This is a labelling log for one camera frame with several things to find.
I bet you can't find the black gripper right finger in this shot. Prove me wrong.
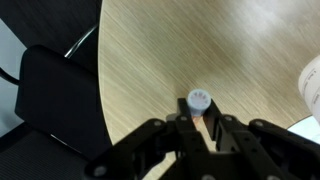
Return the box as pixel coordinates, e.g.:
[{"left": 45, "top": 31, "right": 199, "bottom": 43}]
[{"left": 203, "top": 98, "right": 320, "bottom": 180}]

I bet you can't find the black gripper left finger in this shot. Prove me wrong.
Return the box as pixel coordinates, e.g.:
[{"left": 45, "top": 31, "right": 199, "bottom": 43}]
[{"left": 84, "top": 97, "right": 212, "bottom": 180}]

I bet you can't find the large white paper plate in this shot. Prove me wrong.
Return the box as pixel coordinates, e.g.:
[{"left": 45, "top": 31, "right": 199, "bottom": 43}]
[{"left": 287, "top": 114, "right": 320, "bottom": 145}]

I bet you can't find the clear plastic measuring cup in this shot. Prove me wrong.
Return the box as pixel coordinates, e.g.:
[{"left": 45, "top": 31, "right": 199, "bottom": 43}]
[{"left": 297, "top": 54, "right": 320, "bottom": 126}]

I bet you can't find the black chair with chrome frame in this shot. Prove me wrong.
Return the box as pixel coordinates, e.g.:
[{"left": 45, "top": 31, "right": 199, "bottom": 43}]
[{"left": 0, "top": 24, "right": 114, "bottom": 180}]

